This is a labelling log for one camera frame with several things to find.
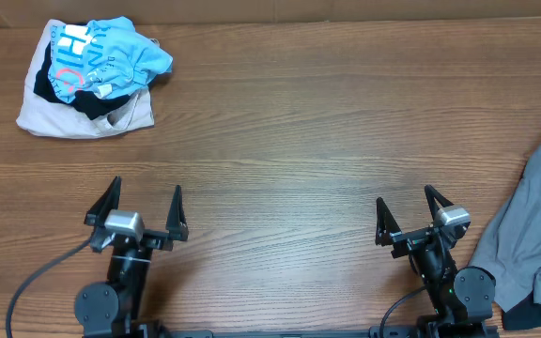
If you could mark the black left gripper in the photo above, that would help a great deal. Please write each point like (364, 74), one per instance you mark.
(175, 227)

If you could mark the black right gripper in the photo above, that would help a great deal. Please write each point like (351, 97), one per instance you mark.
(385, 226)

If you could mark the light blue t-shirt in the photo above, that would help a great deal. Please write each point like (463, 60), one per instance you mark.
(108, 58)

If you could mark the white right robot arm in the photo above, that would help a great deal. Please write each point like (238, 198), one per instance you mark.
(461, 298)

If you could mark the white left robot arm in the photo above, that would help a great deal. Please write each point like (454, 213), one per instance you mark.
(111, 308)

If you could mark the black folded garment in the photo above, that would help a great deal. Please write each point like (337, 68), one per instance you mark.
(85, 101)

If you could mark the beige folded garment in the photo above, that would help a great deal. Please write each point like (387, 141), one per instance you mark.
(43, 118)

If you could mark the black garment under grey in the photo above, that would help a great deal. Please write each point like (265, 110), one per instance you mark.
(526, 315)

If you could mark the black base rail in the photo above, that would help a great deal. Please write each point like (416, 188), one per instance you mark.
(298, 333)

